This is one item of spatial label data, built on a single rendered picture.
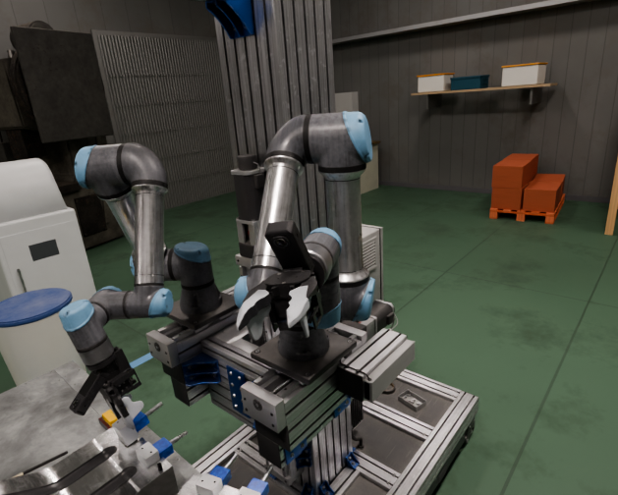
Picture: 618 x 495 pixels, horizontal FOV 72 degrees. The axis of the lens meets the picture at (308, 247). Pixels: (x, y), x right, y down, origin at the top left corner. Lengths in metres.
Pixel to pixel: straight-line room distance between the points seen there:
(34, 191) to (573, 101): 6.62
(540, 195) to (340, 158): 5.22
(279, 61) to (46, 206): 3.19
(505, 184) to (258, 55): 5.10
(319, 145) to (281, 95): 0.30
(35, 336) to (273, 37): 2.41
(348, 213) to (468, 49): 6.75
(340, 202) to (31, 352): 2.51
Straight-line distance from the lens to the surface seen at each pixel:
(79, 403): 1.23
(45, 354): 3.19
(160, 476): 1.22
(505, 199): 6.16
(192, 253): 1.47
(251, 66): 1.33
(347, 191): 1.02
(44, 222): 4.11
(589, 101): 7.23
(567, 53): 7.29
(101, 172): 1.29
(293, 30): 1.31
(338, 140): 0.98
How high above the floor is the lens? 1.72
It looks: 20 degrees down
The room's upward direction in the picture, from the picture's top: 4 degrees counter-clockwise
